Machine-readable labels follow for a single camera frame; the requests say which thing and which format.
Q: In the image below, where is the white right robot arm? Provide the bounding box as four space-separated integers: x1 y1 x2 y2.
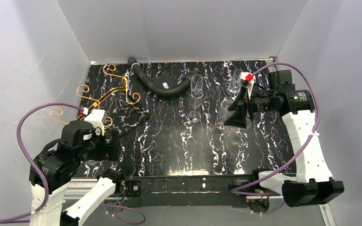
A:
231 90 345 207

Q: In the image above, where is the black marble rack base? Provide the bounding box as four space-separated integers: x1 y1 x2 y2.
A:
84 64 151 139

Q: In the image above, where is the black front mounting rail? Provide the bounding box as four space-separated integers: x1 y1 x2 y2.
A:
125 175 250 207

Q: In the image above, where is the tall clear flute rear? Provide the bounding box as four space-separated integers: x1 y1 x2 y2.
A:
190 74 203 91

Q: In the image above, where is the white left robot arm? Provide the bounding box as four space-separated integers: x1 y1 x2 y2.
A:
29 121 124 226

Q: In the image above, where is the black box with label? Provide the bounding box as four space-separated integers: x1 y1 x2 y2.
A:
152 73 175 94

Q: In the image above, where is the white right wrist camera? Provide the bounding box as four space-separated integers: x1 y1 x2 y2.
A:
239 72 255 100

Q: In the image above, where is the clear tumbler glass far right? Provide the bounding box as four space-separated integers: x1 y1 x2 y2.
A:
228 69 244 94

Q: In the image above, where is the black corrugated hose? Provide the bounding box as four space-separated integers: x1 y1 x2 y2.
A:
127 56 200 98

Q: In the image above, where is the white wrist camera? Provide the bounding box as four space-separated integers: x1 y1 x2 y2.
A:
81 107 107 135
239 72 255 100

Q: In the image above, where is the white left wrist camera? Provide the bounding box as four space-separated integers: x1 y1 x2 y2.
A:
81 107 107 135

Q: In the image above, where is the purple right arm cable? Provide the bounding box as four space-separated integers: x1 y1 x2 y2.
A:
230 63 320 196

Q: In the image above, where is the gold wire glass rack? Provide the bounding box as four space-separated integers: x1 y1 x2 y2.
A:
49 64 141 130

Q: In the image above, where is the tall clear flute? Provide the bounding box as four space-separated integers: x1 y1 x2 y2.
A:
190 74 203 91
188 88 203 123

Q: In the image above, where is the clear stemmed wine glass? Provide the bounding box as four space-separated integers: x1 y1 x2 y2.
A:
214 98 233 130

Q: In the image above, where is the tall clear flute front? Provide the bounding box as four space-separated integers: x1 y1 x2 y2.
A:
188 88 203 123

